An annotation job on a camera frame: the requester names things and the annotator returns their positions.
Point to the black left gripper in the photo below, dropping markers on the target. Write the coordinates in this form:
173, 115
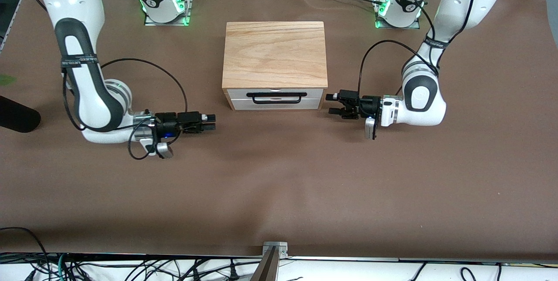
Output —
369, 105

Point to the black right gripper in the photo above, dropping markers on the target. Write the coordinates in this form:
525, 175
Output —
167, 124

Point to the white-fronted wooden drawer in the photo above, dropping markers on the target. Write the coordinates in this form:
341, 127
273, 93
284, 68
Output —
237, 94

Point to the light wooden drawer cabinet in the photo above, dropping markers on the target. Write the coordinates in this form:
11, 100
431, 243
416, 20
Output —
274, 54

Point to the brown table cover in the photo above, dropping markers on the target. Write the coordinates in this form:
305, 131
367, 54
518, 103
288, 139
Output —
279, 176

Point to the black cylindrical object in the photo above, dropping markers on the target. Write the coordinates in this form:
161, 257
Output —
17, 117

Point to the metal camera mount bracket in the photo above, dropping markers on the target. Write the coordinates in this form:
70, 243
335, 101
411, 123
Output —
268, 268

